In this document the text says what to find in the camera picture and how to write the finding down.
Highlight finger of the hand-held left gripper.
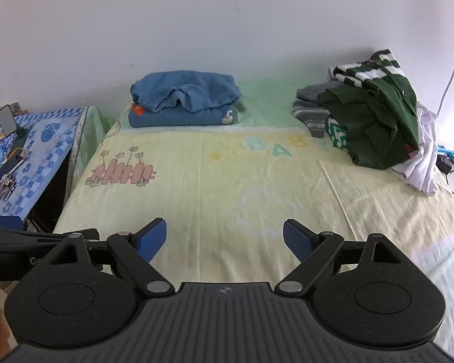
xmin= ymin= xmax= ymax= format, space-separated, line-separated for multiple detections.
xmin=34 ymin=228 xmax=101 ymax=248

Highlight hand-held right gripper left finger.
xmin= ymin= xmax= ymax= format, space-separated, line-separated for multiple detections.
xmin=46 ymin=217 xmax=175 ymax=299

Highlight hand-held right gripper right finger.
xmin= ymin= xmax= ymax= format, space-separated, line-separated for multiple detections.
xmin=275 ymin=218 xmax=408 ymax=298

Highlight blue fleece garment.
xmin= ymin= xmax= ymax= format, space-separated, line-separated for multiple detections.
xmin=130 ymin=70 xmax=241 ymax=114

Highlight bunch of keys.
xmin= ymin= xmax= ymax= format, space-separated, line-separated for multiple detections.
xmin=0 ymin=150 xmax=26 ymax=203

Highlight yellow green printed bedsheet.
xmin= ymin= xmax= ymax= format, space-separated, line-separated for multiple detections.
xmin=53 ymin=76 xmax=454 ymax=360

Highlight blue white patterned cloth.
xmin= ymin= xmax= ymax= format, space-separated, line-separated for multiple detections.
xmin=0 ymin=106 xmax=88 ymax=218

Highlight green white zigzag garment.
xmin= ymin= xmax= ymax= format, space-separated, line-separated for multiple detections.
xmin=326 ymin=117 xmax=350 ymax=155

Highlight light green cloth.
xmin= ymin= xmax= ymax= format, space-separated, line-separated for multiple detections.
xmin=74 ymin=106 xmax=112 ymax=167

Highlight black phone stand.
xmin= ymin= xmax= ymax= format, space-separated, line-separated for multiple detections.
xmin=11 ymin=125 xmax=30 ymax=148

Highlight grey striped knit sweater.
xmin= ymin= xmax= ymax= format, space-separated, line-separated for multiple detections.
xmin=292 ymin=83 xmax=339 ymax=139

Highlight black phone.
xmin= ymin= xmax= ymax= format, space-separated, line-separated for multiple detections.
xmin=0 ymin=104 xmax=18 ymax=137

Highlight white shirt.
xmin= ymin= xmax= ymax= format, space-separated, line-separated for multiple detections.
xmin=391 ymin=104 xmax=439 ymax=197

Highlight green jacket white stripes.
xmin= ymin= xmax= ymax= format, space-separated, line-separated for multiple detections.
xmin=328 ymin=48 xmax=419 ymax=152

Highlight white power cord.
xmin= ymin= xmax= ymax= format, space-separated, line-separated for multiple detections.
xmin=437 ymin=34 xmax=454 ymax=116

